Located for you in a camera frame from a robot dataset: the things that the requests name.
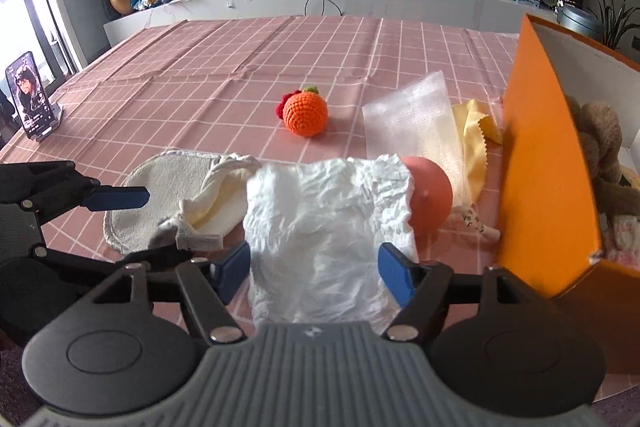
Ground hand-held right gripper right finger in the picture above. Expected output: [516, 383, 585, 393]
[377, 243, 548, 342]

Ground clear plastic bag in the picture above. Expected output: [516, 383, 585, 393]
[245, 154, 420, 333]
[361, 71, 473, 208]

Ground grey lidded bin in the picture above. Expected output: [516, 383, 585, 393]
[556, 4, 603, 42]

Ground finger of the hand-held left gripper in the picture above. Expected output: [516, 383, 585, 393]
[0, 161, 151, 228]
[30, 242, 197, 274]

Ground white marble tv cabinet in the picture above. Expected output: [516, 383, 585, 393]
[103, 0, 561, 48]

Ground pink checkered tablecloth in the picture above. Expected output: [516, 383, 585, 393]
[0, 14, 640, 408]

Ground pink white knitted piece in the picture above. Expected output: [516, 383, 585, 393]
[602, 213, 640, 268]

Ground orange crochet fruit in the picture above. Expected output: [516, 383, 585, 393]
[275, 84, 329, 138]

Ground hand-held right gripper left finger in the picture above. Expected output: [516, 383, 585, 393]
[92, 241, 252, 344]

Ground white printed wrapper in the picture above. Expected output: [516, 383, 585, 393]
[447, 202, 502, 240]

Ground orange cardboard box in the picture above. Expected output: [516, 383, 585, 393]
[492, 13, 640, 375]

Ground long-leaved potted plant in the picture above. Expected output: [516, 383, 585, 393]
[579, 0, 640, 50]

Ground white towel cloth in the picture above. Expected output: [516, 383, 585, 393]
[103, 150, 263, 254]

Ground brown plush toy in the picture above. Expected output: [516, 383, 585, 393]
[565, 94, 640, 233]

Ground yellow cleaning cloth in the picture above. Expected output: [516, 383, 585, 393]
[451, 100, 503, 203]

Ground pink ball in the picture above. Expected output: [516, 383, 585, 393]
[400, 156, 454, 238]

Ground phone stand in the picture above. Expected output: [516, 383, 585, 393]
[25, 102, 65, 143]

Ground smartphone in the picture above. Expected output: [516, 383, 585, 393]
[5, 51, 51, 135]

